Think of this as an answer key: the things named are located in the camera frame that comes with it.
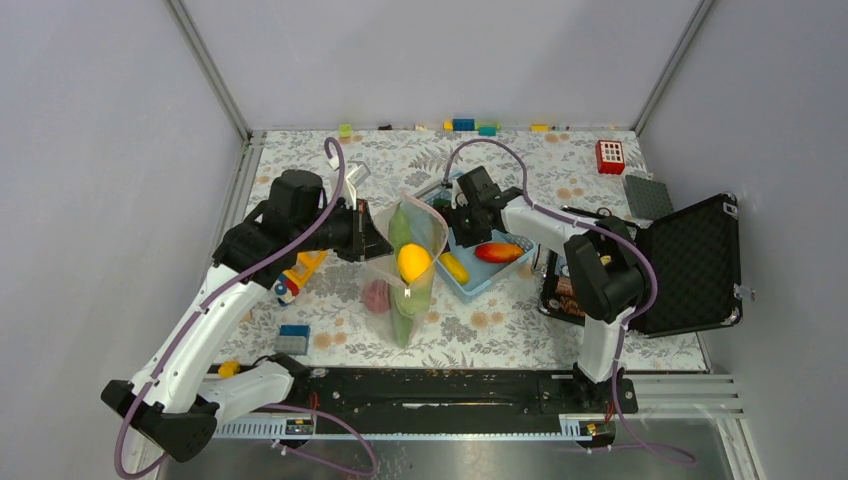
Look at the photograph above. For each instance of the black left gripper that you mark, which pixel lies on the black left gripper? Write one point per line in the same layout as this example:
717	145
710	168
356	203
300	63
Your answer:
366	241

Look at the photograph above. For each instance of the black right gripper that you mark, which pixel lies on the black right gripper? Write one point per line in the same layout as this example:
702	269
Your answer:
450	216

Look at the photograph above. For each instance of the yellow corn cob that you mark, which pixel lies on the yellow corn cob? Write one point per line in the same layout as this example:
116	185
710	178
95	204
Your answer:
455	268

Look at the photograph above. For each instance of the red apple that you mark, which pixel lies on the red apple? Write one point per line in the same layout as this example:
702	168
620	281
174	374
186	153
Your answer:
376	296

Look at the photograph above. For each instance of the yellow lemon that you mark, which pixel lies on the yellow lemon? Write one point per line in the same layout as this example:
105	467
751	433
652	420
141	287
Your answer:
412	262

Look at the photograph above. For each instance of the clear pink zip top bag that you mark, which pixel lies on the clear pink zip top bag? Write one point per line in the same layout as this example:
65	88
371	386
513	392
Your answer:
430	231

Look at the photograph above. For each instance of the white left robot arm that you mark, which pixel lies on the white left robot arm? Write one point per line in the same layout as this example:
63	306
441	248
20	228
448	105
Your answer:
167	401

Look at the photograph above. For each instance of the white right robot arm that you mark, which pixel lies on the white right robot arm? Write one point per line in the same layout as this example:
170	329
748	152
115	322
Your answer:
609	275

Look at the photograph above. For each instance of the red orange mango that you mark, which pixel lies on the red orange mango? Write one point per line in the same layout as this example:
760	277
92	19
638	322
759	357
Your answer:
498	252

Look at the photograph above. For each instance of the light blue plastic basket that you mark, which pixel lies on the light blue plastic basket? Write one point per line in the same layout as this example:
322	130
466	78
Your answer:
483	275

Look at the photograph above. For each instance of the yellow toy truck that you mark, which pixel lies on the yellow toy truck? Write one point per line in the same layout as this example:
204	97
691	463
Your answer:
292	281

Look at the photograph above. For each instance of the blue building block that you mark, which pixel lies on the blue building block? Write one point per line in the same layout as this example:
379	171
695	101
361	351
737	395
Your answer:
294	330

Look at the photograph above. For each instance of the brown patterned roll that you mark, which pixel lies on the brown patterned roll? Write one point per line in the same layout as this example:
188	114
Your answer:
567	300

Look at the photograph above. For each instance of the grey building block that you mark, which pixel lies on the grey building block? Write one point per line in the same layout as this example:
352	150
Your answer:
291	345

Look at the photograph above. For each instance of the red window block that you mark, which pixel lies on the red window block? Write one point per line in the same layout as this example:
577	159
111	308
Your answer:
610	157

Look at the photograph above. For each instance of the grey building baseplate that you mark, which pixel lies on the grey building baseplate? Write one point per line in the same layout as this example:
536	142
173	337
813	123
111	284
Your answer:
647	199

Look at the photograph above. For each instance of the small yellow toy piece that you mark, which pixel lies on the small yellow toy piece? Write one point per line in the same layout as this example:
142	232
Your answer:
229	369

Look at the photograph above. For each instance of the black open carrying case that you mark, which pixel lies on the black open carrying case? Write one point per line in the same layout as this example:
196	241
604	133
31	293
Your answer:
696	255

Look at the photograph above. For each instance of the blue block at wall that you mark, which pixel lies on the blue block at wall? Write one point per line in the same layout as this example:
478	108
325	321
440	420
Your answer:
463	124

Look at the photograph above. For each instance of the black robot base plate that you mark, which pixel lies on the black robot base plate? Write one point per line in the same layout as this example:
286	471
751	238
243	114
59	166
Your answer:
458	401

